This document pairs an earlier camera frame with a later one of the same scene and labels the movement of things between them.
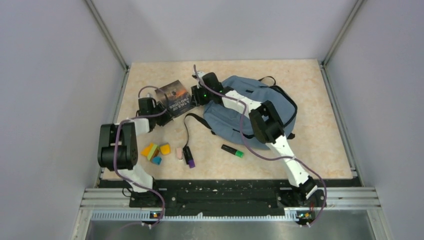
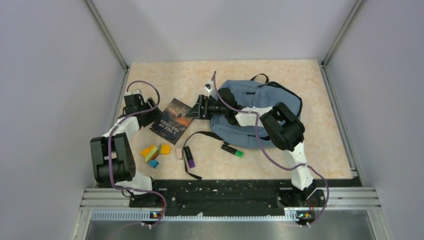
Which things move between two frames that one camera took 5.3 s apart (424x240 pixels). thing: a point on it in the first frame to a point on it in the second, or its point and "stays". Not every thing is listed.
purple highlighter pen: [189, 158] stays
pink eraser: [179, 153] stays
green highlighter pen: [233, 151] stays
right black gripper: [195, 101] to [198, 112]
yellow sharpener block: [165, 149] stays
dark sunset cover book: [178, 101] to [173, 123]
